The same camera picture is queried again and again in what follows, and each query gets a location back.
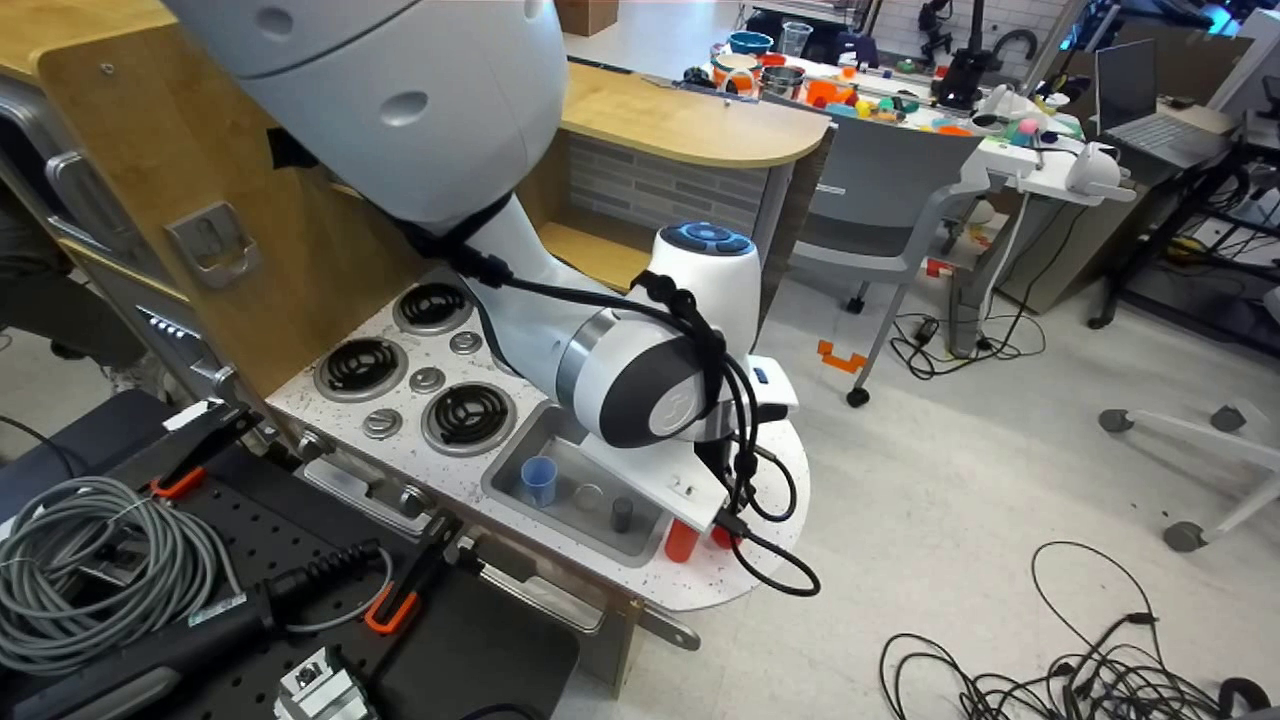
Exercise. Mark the black bracket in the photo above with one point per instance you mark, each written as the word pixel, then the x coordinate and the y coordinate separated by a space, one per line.
pixel 290 151

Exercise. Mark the silver stove knob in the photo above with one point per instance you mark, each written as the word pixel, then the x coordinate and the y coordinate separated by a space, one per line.
pixel 464 340
pixel 426 383
pixel 383 421

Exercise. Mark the black toy stove burner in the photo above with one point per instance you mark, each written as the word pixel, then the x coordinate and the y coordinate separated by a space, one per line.
pixel 471 416
pixel 363 367
pixel 431 304

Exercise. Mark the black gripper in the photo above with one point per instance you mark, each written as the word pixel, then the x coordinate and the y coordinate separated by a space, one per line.
pixel 728 464

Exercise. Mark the white stand base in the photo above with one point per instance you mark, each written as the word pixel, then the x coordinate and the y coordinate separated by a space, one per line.
pixel 1203 435

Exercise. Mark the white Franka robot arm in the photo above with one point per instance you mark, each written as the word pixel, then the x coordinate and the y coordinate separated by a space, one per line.
pixel 402 93

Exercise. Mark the small grey cylinder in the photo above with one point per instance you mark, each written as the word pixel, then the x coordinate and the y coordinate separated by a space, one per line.
pixel 620 514

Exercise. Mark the silver metal connector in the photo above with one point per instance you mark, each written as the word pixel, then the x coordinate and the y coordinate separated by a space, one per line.
pixel 318 686

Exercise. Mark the grey toy sink basin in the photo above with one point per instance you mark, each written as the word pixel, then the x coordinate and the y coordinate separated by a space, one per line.
pixel 586 502

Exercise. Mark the grey office chair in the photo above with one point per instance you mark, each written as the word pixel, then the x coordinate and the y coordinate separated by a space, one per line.
pixel 882 172

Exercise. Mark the orange black bar clamp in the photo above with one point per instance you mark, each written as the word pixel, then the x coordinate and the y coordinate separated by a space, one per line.
pixel 183 482
pixel 391 615

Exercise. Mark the grey laptop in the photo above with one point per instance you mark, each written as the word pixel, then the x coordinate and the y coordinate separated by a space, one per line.
pixel 1125 80

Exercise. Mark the white cluttered table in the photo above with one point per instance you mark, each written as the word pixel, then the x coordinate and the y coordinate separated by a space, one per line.
pixel 1052 181

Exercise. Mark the black shelf rack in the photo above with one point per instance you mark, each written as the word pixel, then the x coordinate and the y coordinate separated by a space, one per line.
pixel 1203 254

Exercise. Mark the wooden toy kitchen unit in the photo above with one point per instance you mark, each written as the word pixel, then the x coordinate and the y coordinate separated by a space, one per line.
pixel 683 122

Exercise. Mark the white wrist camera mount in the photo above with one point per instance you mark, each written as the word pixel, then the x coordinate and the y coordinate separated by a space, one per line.
pixel 777 384

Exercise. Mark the cardboard box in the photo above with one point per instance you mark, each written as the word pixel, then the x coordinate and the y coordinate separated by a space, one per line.
pixel 586 12

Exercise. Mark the orange plastic piece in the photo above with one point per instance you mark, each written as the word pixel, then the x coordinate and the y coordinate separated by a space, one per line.
pixel 840 361

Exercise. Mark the grey metal latch plate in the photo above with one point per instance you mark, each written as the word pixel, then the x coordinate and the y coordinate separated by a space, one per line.
pixel 214 247

